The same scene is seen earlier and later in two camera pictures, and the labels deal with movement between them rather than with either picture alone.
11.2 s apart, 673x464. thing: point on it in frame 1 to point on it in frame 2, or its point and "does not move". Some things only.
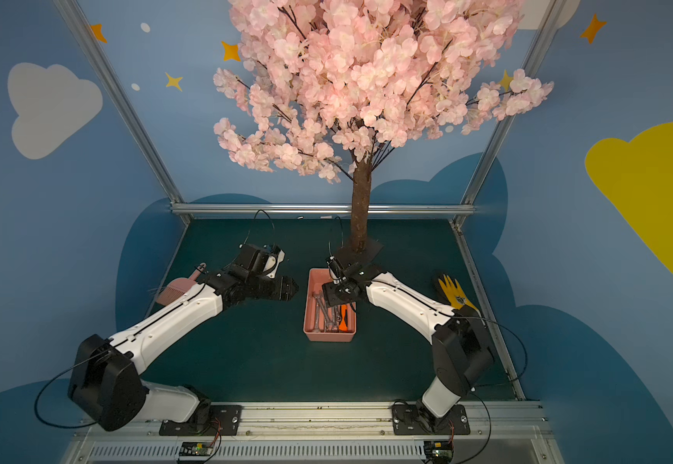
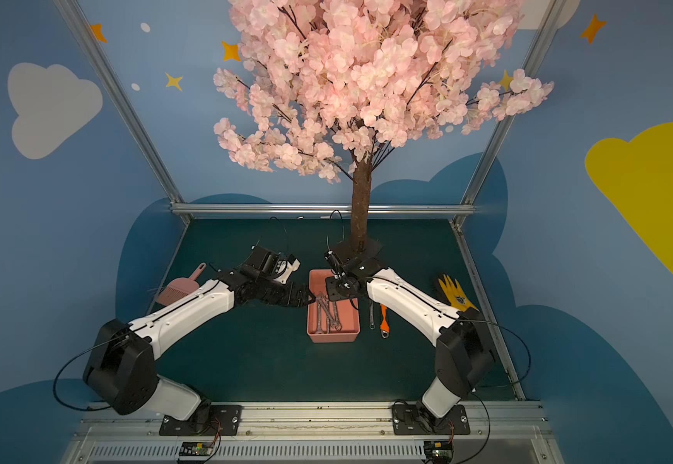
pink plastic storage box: (336, 323) does not move
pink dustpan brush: (178, 286) does not move
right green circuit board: (439, 450) does not move
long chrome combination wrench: (333, 325) to (371, 325)
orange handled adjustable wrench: (343, 326) to (384, 325)
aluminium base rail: (500, 432) does not move
